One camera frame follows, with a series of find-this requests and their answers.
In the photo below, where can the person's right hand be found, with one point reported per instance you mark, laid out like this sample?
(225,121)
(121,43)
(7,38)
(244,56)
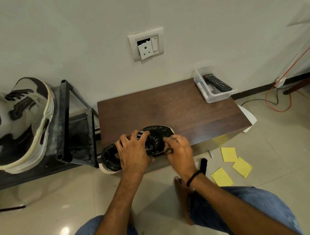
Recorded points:
(181,157)

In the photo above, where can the person's left hand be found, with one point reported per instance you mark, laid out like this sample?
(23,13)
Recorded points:
(132,157)

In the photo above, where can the person's right thumb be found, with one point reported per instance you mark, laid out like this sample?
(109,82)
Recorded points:
(170,147)

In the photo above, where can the person's left little finger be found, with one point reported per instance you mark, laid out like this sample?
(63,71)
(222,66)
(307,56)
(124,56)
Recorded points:
(119,147)

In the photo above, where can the person's left middle finger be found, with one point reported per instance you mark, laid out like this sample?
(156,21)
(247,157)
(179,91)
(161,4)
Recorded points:
(134,138)

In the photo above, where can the black sneaker with white sole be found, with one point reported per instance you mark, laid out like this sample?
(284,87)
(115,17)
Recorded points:
(157,135)

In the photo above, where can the person's right forearm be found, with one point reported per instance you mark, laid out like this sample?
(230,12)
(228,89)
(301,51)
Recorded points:
(232,205)

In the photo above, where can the person's left forearm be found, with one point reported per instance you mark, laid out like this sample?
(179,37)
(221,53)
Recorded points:
(121,198)

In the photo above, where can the black shoe brush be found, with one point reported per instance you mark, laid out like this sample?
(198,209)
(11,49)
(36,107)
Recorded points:
(203,166)

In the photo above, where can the black wristband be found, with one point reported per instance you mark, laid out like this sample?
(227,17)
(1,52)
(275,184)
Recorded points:
(193,178)

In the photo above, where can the small marker pen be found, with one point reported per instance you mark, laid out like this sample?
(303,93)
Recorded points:
(211,154)

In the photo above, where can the black metal shoe rack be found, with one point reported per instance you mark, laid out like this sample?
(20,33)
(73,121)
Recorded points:
(64,126)

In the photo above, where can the yellow sticky note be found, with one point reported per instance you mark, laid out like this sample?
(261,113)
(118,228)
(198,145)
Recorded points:
(221,177)
(229,154)
(242,167)

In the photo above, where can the clear plastic container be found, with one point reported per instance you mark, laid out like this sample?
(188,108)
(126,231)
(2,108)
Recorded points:
(215,96)

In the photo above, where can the black remote control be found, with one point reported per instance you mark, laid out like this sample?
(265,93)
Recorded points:
(218,83)

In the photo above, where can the loose white socket module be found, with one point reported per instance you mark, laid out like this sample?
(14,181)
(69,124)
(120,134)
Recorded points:
(145,49)

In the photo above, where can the white and black sneaker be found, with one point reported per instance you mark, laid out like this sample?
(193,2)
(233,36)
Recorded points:
(26,121)

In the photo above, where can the blue denim shorts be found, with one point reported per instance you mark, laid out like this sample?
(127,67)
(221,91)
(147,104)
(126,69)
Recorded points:
(254,201)

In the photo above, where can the dark wooden furniture leg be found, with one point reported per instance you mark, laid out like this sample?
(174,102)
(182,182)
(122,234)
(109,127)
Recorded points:
(296,86)

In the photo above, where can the white wall socket plate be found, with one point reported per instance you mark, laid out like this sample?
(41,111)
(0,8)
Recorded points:
(158,34)

